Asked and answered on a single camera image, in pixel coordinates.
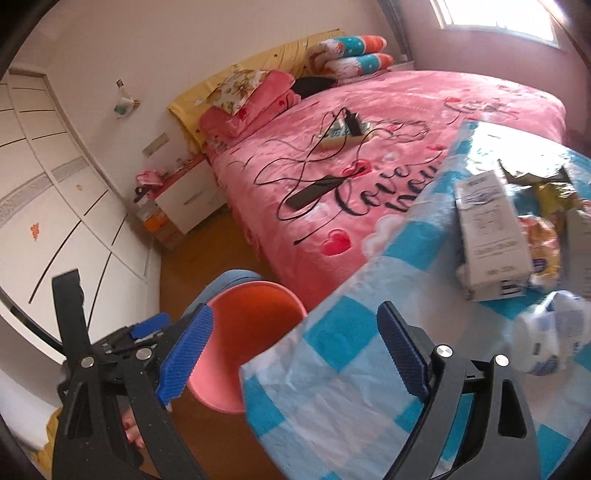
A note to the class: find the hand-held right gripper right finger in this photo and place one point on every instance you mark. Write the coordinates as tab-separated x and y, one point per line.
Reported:
401	355

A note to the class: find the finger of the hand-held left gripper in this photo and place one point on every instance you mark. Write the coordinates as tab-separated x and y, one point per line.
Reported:
150	325
69	314

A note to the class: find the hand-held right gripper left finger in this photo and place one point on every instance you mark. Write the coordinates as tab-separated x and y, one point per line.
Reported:
184	355

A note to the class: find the blue orange snack packet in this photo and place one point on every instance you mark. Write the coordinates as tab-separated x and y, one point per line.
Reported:
542	244

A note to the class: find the brown yellow snack wrapper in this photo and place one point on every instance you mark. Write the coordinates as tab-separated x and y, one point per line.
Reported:
551	196

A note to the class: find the person's foot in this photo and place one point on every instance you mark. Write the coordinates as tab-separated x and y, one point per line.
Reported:
131	427

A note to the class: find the blue checkered tablecloth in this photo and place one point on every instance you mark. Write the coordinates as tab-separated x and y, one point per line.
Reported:
323	415

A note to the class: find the orange box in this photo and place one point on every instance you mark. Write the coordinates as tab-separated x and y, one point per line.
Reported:
154	221

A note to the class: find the white wardrobe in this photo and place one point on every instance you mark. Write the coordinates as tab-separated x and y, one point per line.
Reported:
55	207

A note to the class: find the yellow cloth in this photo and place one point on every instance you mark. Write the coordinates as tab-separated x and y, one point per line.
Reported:
51	443

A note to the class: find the white nightstand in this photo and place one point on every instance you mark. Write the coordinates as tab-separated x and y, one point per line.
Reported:
189	194

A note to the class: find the pink cloth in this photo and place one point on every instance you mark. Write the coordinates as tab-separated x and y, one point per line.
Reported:
148	177

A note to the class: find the white plastic bag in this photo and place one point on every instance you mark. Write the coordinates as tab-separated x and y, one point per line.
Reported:
549	332

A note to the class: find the white carton box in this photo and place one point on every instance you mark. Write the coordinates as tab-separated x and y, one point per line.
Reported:
489	230

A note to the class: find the black phone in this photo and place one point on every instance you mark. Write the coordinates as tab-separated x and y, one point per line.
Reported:
316	189

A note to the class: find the grey cardboard box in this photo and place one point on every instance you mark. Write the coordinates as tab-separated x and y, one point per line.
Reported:
579	249

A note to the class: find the pink pillow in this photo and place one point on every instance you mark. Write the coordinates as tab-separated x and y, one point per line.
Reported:
221	122

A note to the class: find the yellow bed headboard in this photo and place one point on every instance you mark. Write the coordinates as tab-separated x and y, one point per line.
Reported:
194	106

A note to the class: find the white power strip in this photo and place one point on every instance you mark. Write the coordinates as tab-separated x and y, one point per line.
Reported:
344	136

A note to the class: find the black charger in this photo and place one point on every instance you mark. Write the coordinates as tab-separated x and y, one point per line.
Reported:
354	121

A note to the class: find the floral pillow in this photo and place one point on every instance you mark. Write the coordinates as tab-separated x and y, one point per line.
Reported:
235	87

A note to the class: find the pink printed bed blanket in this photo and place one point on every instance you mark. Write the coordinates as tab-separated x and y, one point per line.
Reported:
415	101

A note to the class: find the black cloth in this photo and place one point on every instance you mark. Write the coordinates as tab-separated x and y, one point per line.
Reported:
314	84

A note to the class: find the window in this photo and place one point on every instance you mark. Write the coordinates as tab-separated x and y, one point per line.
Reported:
498	18

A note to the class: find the wall hanging ornament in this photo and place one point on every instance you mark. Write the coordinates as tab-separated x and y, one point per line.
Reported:
123	104

